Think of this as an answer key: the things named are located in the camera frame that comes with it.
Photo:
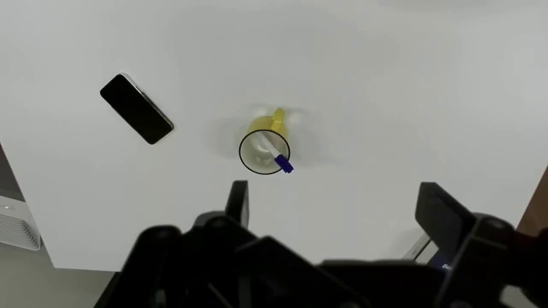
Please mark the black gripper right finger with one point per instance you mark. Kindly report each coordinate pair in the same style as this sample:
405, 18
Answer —
442, 218

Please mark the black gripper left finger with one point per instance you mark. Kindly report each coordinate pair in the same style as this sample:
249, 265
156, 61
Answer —
237, 207

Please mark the white pen with blue cap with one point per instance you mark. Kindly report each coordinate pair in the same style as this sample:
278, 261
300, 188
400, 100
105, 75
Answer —
276, 148

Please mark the yellow enamel cup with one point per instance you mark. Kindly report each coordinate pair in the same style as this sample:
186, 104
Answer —
252, 157

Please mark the wooden side table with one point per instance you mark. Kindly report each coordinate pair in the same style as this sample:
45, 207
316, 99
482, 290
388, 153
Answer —
535, 218

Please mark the black smartphone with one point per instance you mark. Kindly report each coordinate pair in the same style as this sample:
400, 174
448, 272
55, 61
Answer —
136, 109

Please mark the white air purifier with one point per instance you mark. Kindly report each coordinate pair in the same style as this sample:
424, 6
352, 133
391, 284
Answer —
18, 227

